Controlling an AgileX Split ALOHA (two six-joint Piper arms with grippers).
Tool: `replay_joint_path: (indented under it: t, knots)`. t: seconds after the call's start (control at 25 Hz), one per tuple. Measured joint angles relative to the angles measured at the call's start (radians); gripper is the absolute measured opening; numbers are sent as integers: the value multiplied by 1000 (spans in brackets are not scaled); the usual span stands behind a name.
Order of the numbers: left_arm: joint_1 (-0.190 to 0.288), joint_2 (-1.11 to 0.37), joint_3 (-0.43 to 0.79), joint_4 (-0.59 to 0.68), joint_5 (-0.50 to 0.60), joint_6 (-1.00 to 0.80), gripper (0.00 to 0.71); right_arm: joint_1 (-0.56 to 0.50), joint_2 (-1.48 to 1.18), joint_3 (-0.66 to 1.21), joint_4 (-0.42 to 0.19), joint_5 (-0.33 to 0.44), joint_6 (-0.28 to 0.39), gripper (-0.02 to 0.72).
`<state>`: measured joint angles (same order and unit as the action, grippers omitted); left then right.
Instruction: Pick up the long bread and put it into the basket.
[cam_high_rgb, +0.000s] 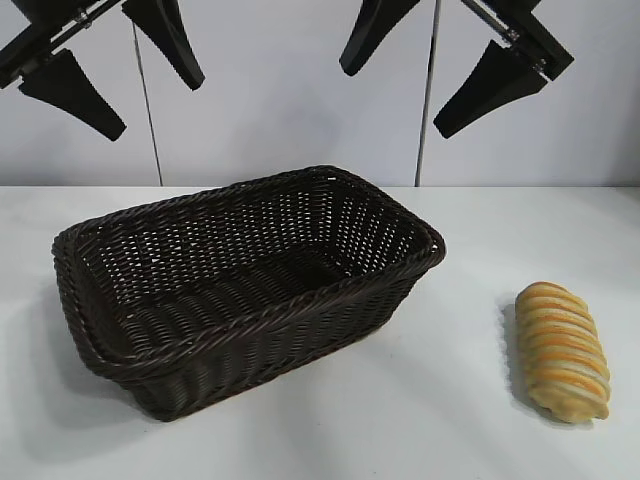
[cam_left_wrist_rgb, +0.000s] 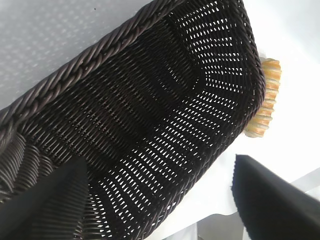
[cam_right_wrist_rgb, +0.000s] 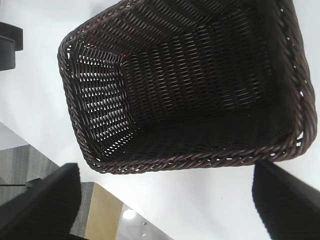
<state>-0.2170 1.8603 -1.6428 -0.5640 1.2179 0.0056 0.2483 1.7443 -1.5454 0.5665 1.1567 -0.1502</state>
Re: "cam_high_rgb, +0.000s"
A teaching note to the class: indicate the dark brown woven basket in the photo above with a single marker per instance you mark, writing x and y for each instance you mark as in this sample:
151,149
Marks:
240,320

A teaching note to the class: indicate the long striped bread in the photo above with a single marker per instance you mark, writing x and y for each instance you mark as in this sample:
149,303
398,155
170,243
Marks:
562,340

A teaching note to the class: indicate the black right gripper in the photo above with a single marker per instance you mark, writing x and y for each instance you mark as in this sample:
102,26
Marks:
530,35

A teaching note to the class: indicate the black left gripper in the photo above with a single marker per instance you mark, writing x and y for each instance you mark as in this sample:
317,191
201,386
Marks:
30,45

